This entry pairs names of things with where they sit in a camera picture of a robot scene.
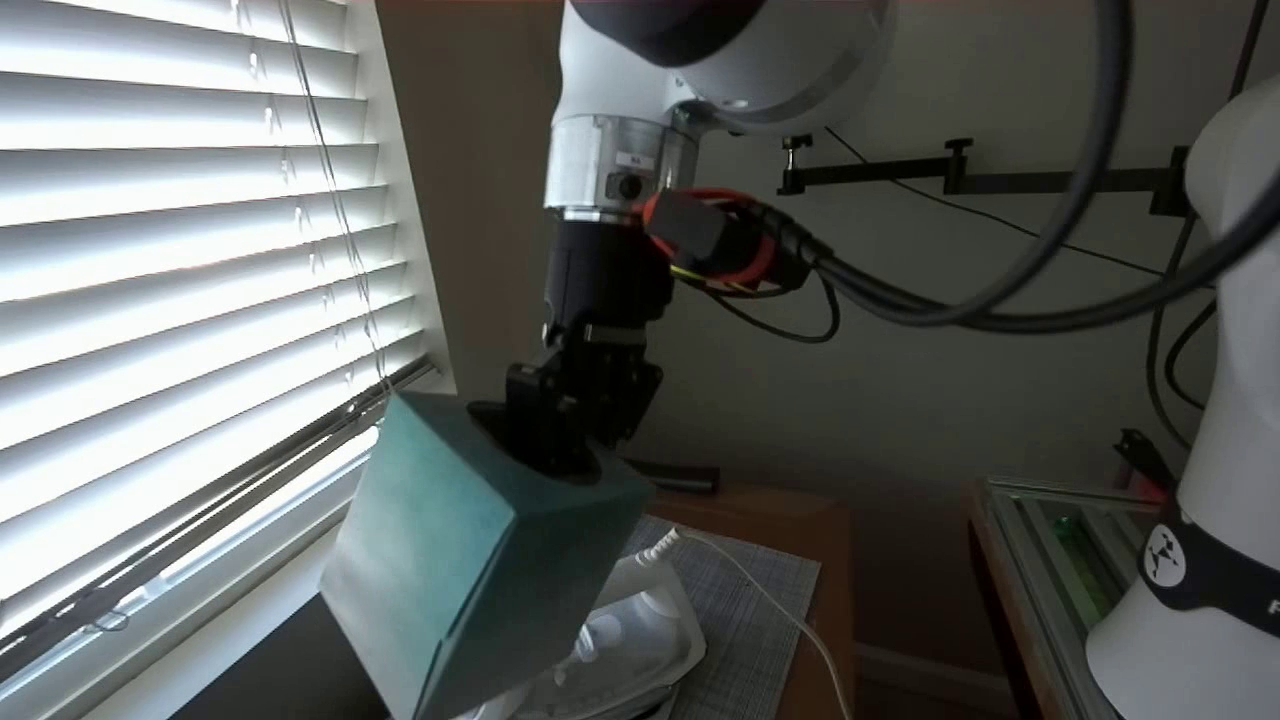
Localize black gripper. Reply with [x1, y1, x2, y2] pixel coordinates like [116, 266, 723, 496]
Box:
[502, 217, 675, 474]

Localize teal tissue box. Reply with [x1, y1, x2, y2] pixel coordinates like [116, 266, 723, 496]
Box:
[317, 386, 655, 720]

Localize white clothes iron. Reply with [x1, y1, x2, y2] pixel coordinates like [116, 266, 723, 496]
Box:
[492, 525, 711, 720]

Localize wooden nightstand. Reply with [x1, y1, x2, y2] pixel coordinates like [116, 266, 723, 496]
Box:
[625, 474, 856, 720]

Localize clear plastic bag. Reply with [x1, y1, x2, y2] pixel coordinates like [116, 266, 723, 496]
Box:
[604, 513, 823, 720]

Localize white window blind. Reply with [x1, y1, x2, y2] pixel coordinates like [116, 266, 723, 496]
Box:
[0, 0, 435, 645]

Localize red clamp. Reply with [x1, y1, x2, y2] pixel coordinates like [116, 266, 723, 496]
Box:
[1114, 425, 1185, 513]

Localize black wrist camera orange cables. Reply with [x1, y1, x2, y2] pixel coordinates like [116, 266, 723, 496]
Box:
[642, 188, 806, 296]

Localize white iron cord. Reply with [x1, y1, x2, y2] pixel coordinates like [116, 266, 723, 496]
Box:
[664, 521, 856, 720]

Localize white window frame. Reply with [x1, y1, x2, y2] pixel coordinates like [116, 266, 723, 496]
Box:
[0, 0, 477, 720]

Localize aluminium frame with green light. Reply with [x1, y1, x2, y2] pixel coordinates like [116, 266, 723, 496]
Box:
[975, 474, 1185, 720]

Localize black camera mounting rod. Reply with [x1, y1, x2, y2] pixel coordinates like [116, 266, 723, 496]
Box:
[778, 133, 1280, 222]

